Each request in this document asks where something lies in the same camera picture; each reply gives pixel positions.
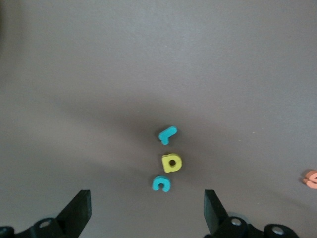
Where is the teal letter l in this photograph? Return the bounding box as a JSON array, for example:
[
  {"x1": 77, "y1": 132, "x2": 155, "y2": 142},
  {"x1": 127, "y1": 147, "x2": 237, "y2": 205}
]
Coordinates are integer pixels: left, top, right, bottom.
[{"x1": 158, "y1": 125, "x2": 178, "y2": 146}]

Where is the teal letter c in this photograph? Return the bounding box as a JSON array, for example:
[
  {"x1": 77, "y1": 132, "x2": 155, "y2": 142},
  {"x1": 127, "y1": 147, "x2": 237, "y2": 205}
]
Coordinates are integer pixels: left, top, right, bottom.
[{"x1": 151, "y1": 175, "x2": 172, "y2": 193}]

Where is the orange letter e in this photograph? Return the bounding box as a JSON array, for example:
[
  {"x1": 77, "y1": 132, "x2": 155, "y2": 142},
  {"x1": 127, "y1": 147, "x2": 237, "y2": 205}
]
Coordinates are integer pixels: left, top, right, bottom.
[{"x1": 302, "y1": 170, "x2": 317, "y2": 190}]

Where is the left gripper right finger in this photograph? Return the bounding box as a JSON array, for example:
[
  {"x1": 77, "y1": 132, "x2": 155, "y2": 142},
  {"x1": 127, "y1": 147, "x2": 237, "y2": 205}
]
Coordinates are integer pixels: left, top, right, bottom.
[{"x1": 204, "y1": 189, "x2": 302, "y2": 238}]

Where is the yellow letter a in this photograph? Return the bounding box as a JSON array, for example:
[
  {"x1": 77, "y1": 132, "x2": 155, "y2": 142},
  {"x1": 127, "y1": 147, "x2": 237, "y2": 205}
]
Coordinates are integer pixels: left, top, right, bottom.
[{"x1": 161, "y1": 153, "x2": 183, "y2": 174}]

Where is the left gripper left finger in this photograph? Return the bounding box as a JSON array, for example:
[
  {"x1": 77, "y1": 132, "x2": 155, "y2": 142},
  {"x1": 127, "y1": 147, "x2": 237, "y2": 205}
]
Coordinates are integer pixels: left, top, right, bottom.
[{"x1": 0, "y1": 189, "x2": 92, "y2": 238}]

